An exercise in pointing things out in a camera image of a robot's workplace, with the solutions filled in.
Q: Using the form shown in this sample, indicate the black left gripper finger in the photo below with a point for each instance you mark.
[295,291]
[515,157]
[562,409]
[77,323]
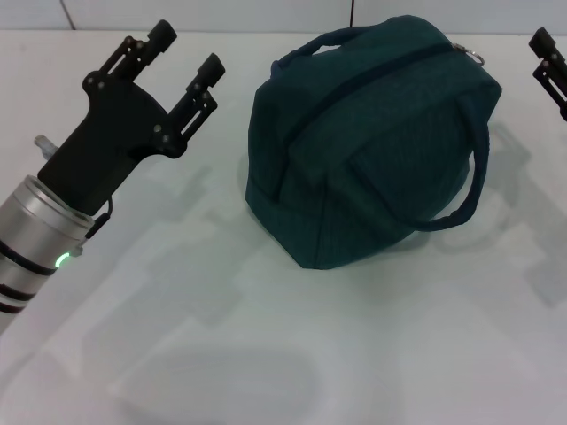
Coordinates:
[146,46]
[199,95]

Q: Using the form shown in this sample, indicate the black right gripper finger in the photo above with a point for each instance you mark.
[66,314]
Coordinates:
[547,62]

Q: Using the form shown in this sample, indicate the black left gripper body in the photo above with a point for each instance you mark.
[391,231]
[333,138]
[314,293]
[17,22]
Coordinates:
[115,133]

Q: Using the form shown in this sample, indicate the teal fabric lunch bag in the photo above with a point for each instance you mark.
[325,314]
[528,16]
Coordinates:
[354,155]

